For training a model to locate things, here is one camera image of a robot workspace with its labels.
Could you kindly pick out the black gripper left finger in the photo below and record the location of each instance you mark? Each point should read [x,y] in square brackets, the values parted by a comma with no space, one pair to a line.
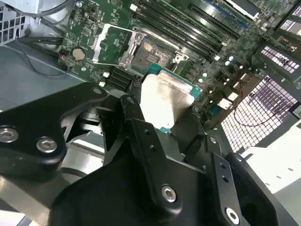
[30,131]

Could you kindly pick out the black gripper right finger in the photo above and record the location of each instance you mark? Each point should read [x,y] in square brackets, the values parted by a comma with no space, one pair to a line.
[223,179]

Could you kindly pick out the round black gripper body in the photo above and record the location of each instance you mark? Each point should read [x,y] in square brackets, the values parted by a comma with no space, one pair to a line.
[105,202]

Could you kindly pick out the silver-topped CPU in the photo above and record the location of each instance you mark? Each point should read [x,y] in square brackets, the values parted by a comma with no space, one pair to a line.
[164,101]

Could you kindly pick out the metal socket cover frame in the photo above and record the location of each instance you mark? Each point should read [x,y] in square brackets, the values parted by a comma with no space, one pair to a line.
[98,54]

